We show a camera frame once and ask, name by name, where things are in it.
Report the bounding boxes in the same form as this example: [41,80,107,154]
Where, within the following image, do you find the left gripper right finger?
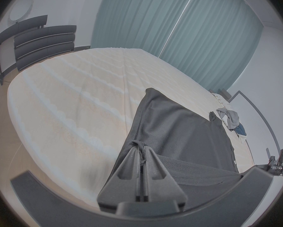
[144,147,188,207]

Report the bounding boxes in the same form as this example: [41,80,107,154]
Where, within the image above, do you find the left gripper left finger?
[97,147,144,207]

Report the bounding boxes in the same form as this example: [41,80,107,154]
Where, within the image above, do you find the black T-shirt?
[105,88,245,189]

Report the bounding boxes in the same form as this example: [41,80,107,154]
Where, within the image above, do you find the pile of clothes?
[216,108,248,144]

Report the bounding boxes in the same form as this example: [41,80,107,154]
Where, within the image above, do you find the bed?
[7,47,282,213]

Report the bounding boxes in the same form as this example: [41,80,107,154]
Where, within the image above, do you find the white printed pillow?
[211,92,233,111]

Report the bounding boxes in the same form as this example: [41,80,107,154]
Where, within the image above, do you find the grey bedside table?
[209,88,232,100]

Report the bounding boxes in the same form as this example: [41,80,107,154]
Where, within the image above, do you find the black chest of drawers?
[14,25,77,72]

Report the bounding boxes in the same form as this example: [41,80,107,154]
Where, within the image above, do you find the blue-green curtain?
[91,0,200,57]
[159,0,265,93]

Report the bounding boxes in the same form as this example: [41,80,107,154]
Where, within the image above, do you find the black narrow table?
[0,15,48,86]

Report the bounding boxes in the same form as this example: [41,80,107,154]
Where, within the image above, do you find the round white mirror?
[9,0,35,22]

